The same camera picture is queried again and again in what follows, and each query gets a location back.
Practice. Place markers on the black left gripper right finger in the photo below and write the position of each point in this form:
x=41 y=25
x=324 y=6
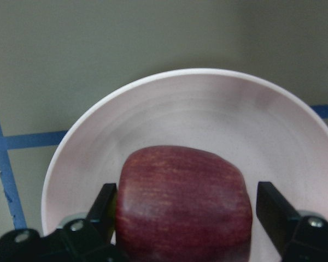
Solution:
x=276 y=215

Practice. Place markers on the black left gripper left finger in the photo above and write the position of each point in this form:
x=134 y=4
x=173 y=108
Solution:
x=102 y=212

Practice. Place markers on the red apple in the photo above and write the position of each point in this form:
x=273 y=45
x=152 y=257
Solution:
x=182 y=204

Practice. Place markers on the pink plate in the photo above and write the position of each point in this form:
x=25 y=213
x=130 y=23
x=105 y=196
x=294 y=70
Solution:
x=265 y=131

